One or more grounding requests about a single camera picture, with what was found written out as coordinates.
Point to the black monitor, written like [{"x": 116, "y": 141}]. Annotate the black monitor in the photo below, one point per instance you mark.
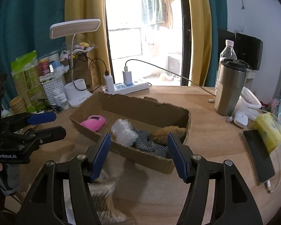
[{"x": 247, "y": 48}]

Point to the yellow tissue pack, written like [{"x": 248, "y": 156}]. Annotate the yellow tissue pack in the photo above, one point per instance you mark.
[{"x": 269, "y": 128}]

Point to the white power strip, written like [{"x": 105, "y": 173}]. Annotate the white power strip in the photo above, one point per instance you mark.
[{"x": 123, "y": 89}]

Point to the white computer mouse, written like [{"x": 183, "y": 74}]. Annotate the white computer mouse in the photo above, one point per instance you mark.
[{"x": 240, "y": 119}]

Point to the white perforated basket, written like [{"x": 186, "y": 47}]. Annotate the white perforated basket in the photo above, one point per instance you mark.
[{"x": 49, "y": 84}]

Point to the white charger with black cable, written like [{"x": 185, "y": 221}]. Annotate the white charger with black cable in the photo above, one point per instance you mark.
[{"x": 109, "y": 82}]

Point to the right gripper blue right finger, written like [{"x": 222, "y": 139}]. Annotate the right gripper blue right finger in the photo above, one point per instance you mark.
[{"x": 233, "y": 201}]

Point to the white lidded container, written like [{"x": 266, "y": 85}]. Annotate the white lidded container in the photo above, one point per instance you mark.
[{"x": 248, "y": 104}]

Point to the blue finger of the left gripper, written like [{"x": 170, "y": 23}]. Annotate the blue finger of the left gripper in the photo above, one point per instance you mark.
[{"x": 41, "y": 118}]

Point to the white pill bottle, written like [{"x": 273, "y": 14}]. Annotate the white pill bottle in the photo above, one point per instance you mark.
[
  {"x": 63, "y": 101},
  {"x": 56, "y": 93}
]

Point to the white fluffy plastic bag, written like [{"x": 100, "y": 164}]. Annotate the white fluffy plastic bag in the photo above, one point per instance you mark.
[{"x": 124, "y": 133}]

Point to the dark grey dotted socks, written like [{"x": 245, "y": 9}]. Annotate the dark grey dotted socks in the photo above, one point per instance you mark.
[{"x": 144, "y": 144}]

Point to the green paper cup package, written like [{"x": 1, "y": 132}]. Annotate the green paper cup package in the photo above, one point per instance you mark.
[{"x": 26, "y": 80}]

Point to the brown teddy bear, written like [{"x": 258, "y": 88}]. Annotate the brown teddy bear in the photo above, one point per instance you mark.
[{"x": 160, "y": 136}]

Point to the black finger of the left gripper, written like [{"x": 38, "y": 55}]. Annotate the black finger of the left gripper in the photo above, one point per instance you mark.
[{"x": 44, "y": 134}]

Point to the black smartphone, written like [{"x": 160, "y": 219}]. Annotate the black smartphone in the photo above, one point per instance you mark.
[{"x": 259, "y": 155}]

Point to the clear water bottle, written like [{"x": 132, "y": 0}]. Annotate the clear water bottle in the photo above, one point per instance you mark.
[{"x": 227, "y": 53}]

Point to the plush toys in bag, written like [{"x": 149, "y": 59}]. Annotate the plush toys in bag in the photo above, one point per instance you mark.
[{"x": 82, "y": 47}]

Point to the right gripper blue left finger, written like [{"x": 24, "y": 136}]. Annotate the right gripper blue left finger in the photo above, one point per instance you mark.
[{"x": 45, "y": 202}]

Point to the pink soft pouch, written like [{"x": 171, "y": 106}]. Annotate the pink soft pouch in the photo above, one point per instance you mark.
[{"x": 94, "y": 123}]

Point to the red can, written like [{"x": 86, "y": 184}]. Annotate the red can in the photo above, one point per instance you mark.
[{"x": 43, "y": 66}]

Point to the steel travel tumbler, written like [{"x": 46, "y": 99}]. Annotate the steel travel tumbler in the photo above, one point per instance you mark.
[{"x": 231, "y": 79}]

